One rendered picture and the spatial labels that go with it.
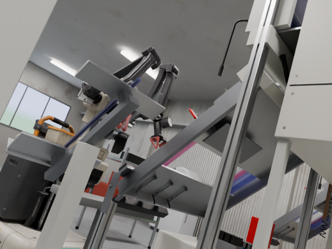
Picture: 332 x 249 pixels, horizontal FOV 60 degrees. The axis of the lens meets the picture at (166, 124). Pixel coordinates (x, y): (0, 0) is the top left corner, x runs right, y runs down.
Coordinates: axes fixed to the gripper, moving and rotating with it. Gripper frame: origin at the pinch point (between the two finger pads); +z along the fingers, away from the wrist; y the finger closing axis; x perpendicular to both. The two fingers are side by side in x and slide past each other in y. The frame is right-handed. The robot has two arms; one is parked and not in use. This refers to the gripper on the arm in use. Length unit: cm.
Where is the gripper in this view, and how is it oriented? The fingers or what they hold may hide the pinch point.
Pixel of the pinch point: (121, 128)
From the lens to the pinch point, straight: 111.4
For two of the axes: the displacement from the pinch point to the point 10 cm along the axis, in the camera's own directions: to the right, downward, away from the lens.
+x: -7.2, 5.9, 3.7
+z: 2.6, 7.2, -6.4
